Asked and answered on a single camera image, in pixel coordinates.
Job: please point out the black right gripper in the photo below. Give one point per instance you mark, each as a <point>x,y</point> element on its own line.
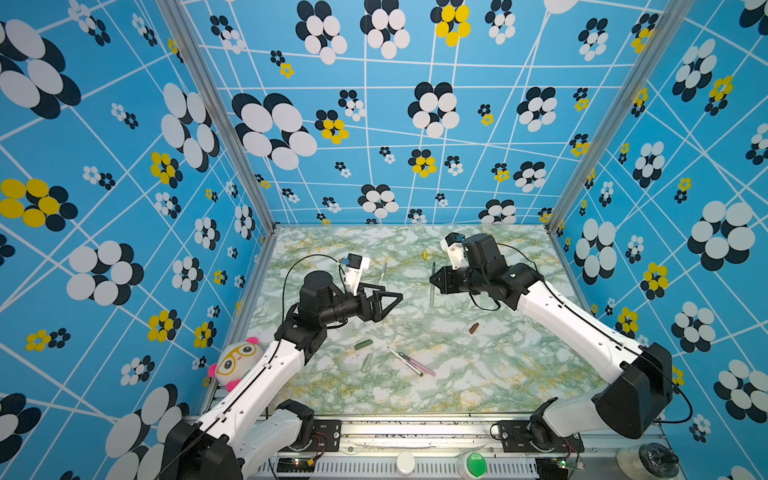
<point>444,284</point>

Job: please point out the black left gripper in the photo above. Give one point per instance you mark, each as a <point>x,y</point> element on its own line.
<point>377,313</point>

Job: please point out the dark green pen cap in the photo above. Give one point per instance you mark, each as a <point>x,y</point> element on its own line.
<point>362,344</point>

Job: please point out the light green pen cap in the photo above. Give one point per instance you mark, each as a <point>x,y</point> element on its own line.
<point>367,363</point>

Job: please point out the dark green pen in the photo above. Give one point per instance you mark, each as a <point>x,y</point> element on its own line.
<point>432,287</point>

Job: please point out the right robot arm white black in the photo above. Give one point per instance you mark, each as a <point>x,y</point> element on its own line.
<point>639,378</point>

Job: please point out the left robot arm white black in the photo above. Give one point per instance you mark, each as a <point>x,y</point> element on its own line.
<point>231,441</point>

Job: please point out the white marker pen yellow end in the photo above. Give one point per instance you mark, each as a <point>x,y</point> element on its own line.
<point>383,273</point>

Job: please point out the white grey pen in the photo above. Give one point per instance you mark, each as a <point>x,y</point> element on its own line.
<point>402,359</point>

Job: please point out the pink pen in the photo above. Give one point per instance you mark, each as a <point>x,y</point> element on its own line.
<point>419,366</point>

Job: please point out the plush toy with glasses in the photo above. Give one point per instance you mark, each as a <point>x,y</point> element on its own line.
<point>235,362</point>

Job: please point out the white round button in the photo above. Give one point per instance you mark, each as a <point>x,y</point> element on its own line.
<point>405,463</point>

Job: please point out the green push button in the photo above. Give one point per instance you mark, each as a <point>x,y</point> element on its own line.
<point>472,466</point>

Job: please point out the tape roll spool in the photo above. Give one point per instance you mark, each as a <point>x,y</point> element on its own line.
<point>652,461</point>

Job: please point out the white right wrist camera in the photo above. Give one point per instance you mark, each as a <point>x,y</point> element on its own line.
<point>452,245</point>

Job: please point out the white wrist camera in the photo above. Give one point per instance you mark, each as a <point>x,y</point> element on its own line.
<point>356,266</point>
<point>452,245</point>

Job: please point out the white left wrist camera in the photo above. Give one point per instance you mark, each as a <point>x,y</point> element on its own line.
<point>356,266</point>

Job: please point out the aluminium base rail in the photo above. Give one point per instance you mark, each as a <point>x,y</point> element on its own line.
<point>367,448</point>

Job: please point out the aluminium corner post right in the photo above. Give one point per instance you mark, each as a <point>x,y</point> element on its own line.
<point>670,21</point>

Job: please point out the aluminium corner post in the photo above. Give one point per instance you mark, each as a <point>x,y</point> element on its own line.
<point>181,29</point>
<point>670,21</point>

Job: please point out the aluminium corner post left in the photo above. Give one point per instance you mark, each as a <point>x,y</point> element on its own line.
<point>181,29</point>

